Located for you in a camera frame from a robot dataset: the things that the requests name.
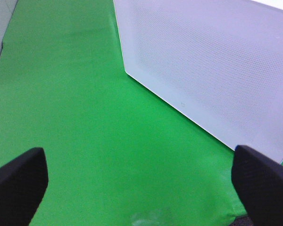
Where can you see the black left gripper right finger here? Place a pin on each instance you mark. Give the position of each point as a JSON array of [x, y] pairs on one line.
[[258, 181]]

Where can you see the white microwave door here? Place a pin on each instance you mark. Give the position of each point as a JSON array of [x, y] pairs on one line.
[[218, 62]]

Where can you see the green table cloth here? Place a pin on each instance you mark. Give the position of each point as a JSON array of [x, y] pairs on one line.
[[117, 154]]

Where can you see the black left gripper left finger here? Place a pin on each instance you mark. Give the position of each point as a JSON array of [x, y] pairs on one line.
[[23, 183]]

